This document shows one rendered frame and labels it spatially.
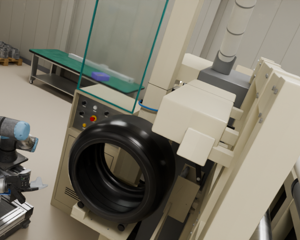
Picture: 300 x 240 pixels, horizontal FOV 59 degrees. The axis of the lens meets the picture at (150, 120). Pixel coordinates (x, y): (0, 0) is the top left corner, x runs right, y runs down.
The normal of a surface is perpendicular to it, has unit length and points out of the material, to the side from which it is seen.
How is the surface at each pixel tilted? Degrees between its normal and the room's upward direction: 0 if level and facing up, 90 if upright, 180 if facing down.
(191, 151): 72
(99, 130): 50
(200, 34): 90
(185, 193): 90
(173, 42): 90
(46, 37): 90
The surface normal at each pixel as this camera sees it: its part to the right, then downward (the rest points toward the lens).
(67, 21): -0.39, 0.22
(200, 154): -0.23, -0.04
